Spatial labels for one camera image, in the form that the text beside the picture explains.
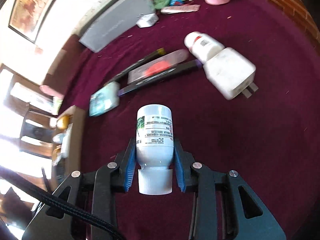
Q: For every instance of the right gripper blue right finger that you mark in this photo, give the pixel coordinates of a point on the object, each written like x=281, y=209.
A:
x=182, y=162

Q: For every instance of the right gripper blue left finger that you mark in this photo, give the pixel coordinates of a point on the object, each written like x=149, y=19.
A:
x=126, y=164

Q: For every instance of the white green label bottle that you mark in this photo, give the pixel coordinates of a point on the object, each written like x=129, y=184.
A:
x=154, y=149

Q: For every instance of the yellow round jar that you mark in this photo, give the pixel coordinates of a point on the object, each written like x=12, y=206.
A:
x=63, y=122

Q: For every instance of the white wall charger plug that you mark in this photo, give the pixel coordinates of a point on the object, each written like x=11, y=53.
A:
x=230, y=72

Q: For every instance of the clear case red contents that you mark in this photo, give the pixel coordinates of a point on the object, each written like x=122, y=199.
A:
x=157, y=65

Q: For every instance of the white red label pill bottle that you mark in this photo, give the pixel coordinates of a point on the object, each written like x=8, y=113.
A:
x=202, y=46

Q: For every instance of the brown cardboard tray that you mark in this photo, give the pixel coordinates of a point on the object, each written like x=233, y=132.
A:
x=66, y=155

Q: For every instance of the teal card box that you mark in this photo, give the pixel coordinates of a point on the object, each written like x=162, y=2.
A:
x=105, y=99

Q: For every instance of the maroon bed blanket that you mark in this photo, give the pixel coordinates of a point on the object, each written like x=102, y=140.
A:
x=271, y=138

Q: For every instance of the black marker purple cap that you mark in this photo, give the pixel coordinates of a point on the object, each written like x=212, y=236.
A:
x=175, y=70

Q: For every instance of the black marker orange cap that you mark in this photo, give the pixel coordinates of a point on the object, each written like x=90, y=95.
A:
x=154, y=55

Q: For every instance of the small white multiport charger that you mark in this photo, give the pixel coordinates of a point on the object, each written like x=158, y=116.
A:
x=147, y=21

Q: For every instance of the grey long box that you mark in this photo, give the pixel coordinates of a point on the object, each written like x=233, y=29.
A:
x=114, y=21

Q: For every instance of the pink toothpaste tube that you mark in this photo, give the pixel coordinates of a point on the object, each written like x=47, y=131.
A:
x=180, y=9

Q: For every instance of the framed wall painting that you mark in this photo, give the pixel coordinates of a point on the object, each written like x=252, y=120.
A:
x=27, y=17

